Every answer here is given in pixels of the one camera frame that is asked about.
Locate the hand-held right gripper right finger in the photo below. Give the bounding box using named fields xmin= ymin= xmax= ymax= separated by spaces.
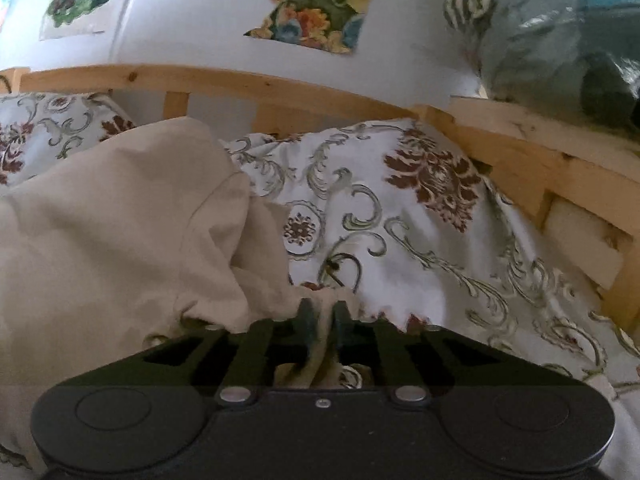
xmin=331 ymin=299 xmax=597 ymax=407

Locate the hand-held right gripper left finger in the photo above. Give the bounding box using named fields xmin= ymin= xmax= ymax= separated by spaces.
xmin=50 ymin=298 xmax=321 ymax=407

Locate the beige drawstring garment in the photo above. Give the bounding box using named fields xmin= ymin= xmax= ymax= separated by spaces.
xmin=0 ymin=115 xmax=362 ymax=472

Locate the floral patterned bedsheet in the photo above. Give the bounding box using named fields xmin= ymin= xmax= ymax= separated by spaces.
xmin=220 ymin=117 xmax=640 ymax=480

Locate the floral patterned pillow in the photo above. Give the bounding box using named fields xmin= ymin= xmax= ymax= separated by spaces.
xmin=0 ymin=91 xmax=137 ymax=187

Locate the plastic-wrapped bedding bundle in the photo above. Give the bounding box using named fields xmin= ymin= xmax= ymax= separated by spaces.
xmin=439 ymin=0 xmax=640 ymax=134

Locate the wooden bed frame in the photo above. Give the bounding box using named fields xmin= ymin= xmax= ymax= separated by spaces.
xmin=0 ymin=64 xmax=640 ymax=332

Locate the torn landscape wall poster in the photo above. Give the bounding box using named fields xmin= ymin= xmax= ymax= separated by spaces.
xmin=244 ymin=0 xmax=377 ymax=55

